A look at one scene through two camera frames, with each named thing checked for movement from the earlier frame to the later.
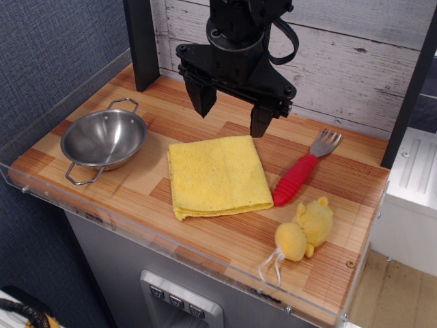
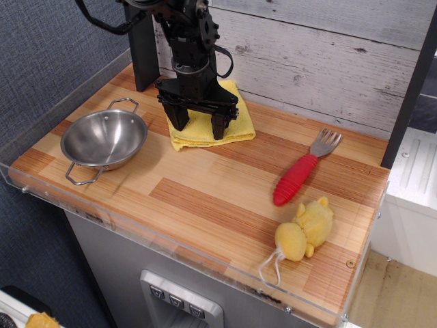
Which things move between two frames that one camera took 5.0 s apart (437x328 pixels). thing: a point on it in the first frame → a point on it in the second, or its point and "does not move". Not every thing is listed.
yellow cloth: x=217 y=175 → x=198 y=132
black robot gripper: x=238 y=65 → x=196 y=87
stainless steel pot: x=108 y=139 does not move
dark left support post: x=143 y=44 does not move
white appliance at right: x=407 y=231 does not move
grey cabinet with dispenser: x=146 y=285 does not move
